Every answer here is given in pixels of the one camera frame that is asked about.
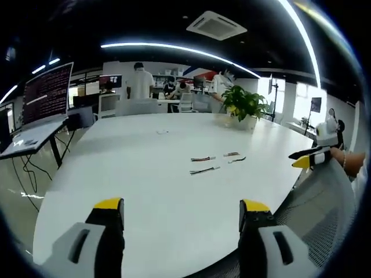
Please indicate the ceiling air conditioner vent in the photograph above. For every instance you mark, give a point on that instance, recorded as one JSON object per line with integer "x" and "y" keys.
{"x": 216, "y": 25}

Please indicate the small white object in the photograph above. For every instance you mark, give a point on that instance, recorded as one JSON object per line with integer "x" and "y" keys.
{"x": 162, "y": 132}

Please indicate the grey mesh office chair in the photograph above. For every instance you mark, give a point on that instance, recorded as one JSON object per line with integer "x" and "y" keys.
{"x": 324, "y": 208}

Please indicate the small green plant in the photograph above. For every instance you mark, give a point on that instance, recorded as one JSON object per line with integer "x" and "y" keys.
{"x": 305, "y": 121}

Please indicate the person's right hand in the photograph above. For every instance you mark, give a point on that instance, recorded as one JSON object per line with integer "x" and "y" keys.
{"x": 336, "y": 153}

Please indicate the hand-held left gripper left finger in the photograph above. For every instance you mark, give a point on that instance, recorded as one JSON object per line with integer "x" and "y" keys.
{"x": 87, "y": 249}

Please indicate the white office chair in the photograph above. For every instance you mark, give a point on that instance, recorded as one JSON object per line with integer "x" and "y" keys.
{"x": 108, "y": 105}
{"x": 136, "y": 107}
{"x": 185, "y": 102}

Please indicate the long ceiling light strip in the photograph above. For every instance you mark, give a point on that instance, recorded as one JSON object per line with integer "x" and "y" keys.
{"x": 307, "y": 40}
{"x": 179, "y": 50}

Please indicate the black monitor stand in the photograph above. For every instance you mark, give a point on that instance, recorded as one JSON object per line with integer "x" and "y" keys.
{"x": 274, "y": 98}

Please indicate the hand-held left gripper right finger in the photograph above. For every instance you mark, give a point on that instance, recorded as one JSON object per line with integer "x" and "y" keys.
{"x": 269, "y": 249}

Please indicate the green potted plant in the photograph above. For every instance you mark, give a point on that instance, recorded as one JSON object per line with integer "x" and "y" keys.
{"x": 242, "y": 102}

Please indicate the short ceiling light strip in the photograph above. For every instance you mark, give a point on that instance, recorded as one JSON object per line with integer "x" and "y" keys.
{"x": 8, "y": 93}
{"x": 46, "y": 65}

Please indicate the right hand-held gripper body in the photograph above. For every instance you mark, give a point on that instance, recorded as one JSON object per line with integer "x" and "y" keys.
{"x": 326, "y": 134}

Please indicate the large computer monitor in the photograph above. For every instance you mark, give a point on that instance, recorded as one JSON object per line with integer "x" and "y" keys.
{"x": 47, "y": 92}

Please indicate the white side desk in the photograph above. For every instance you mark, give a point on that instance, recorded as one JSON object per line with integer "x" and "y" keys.
{"x": 34, "y": 139}

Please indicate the screen on tripod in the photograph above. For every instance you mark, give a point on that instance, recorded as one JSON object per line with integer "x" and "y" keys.
{"x": 316, "y": 105}

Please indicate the background computer monitor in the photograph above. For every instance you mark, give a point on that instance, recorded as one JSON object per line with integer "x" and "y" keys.
{"x": 111, "y": 82}

